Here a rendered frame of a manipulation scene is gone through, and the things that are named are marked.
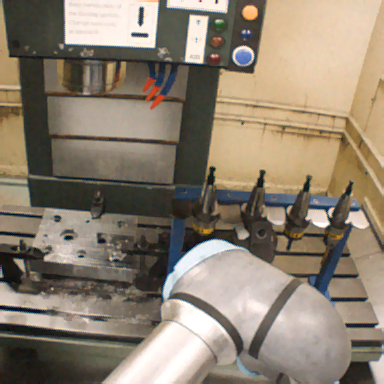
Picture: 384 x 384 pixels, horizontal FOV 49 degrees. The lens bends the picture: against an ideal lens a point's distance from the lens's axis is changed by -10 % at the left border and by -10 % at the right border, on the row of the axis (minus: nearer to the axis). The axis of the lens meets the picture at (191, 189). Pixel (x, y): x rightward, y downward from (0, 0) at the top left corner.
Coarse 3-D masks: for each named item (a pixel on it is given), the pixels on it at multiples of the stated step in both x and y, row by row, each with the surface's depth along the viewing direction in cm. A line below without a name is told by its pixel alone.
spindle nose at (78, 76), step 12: (60, 60) 90; (72, 60) 87; (84, 60) 87; (96, 60) 88; (60, 72) 91; (72, 72) 89; (84, 72) 89; (96, 72) 89; (108, 72) 90; (120, 72) 93; (60, 84) 93; (72, 84) 91; (84, 84) 90; (96, 84) 91; (108, 84) 92; (120, 84) 95
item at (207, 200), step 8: (208, 184) 99; (216, 184) 99; (208, 192) 99; (216, 192) 100; (200, 200) 101; (208, 200) 100; (216, 200) 101; (200, 208) 102; (208, 208) 101; (216, 208) 102
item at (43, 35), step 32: (32, 0) 68; (64, 0) 68; (160, 0) 69; (32, 32) 71; (64, 32) 71; (160, 32) 72; (224, 32) 73; (192, 64) 76; (224, 64) 76; (256, 64) 77
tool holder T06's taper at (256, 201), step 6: (258, 186) 100; (264, 186) 100; (252, 192) 101; (258, 192) 100; (264, 192) 101; (252, 198) 101; (258, 198) 101; (264, 198) 101; (246, 204) 104; (252, 204) 102; (258, 204) 101; (264, 204) 102; (246, 210) 103; (252, 210) 102; (258, 210) 102
